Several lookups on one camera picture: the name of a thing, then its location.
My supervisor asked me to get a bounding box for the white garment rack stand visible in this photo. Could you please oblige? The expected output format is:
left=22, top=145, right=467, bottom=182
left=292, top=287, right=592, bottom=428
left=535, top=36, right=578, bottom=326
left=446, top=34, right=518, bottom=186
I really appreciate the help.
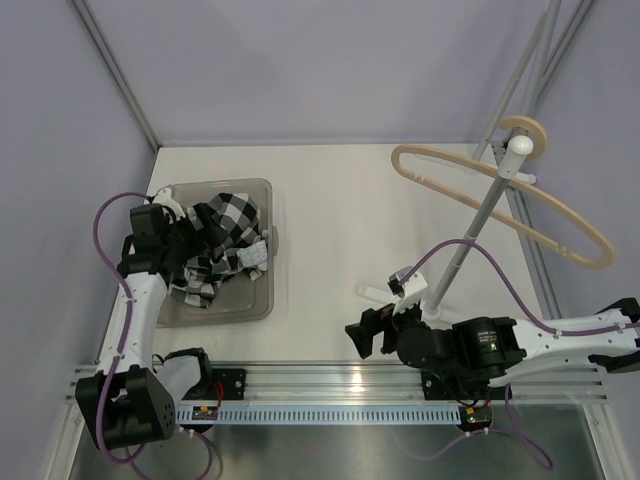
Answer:
left=357, top=0, right=569, bottom=326

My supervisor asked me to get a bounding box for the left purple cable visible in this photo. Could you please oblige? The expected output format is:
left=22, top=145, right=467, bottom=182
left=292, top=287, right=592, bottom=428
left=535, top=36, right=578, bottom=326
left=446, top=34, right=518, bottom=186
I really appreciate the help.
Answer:
left=93, top=191, right=161, bottom=456

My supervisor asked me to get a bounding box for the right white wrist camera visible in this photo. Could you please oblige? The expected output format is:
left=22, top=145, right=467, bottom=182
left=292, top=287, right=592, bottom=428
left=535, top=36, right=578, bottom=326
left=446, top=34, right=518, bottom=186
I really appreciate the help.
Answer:
left=387, top=268, right=428, bottom=316

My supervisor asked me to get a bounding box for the clear plastic bin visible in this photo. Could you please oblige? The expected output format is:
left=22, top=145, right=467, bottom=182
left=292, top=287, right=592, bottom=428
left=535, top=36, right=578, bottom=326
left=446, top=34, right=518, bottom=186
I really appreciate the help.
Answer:
left=159, top=178, right=279, bottom=328

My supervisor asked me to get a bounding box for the left corner frame post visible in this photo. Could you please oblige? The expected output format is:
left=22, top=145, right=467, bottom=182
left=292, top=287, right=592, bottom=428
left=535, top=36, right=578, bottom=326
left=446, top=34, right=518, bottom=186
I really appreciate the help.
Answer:
left=68, top=0, right=162, bottom=154

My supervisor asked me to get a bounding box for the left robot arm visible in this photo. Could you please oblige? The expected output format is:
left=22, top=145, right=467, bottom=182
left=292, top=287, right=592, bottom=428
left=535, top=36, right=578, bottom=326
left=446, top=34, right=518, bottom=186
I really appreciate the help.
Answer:
left=75, top=203, right=215, bottom=455

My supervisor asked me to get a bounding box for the white slotted cable duct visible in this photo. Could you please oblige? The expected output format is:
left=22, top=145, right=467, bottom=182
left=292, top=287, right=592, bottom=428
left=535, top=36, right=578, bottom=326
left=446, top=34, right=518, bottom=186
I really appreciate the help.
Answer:
left=177, top=404, right=461, bottom=425

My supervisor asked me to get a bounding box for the beige wooden hanger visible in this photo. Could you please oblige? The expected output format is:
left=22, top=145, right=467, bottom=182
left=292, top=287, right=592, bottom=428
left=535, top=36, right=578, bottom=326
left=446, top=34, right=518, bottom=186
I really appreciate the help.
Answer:
left=389, top=115, right=614, bottom=271

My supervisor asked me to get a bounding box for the corner frame post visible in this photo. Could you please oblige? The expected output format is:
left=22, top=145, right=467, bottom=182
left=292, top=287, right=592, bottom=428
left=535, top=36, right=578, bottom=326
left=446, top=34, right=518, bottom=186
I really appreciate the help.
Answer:
left=483, top=1, right=599, bottom=143
left=68, top=0, right=162, bottom=154

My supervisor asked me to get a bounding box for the right corner frame post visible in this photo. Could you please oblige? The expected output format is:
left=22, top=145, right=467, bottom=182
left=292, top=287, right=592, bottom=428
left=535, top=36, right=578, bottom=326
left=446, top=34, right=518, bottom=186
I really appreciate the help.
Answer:
left=483, top=1, right=599, bottom=143

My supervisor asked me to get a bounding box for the aluminium mounting rail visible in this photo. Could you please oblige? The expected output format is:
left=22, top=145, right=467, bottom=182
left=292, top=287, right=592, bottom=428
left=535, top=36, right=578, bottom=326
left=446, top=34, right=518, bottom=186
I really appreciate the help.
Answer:
left=63, top=363, right=609, bottom=404

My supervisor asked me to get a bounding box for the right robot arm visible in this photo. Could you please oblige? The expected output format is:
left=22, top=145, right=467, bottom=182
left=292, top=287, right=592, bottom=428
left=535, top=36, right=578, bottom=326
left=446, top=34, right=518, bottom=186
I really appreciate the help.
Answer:
left=345, top=298, right=639, bottom=401

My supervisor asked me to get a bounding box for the black white checkered shirt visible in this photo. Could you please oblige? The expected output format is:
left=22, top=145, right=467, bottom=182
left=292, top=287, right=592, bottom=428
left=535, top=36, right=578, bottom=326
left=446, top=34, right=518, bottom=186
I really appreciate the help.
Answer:
left=169, top=192, right=268, bottom=309

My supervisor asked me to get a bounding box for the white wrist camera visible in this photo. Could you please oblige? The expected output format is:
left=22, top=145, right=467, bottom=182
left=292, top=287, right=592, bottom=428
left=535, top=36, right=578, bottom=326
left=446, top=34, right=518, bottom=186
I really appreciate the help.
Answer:
left=387, top=268, right=428, bottom=316
left=144, top=185, right=187, bottom=222

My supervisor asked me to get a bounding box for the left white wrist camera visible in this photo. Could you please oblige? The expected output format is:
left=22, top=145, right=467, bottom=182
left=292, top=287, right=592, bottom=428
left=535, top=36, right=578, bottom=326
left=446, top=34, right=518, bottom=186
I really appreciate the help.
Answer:
left=144, top=185, right=187, bottom=222

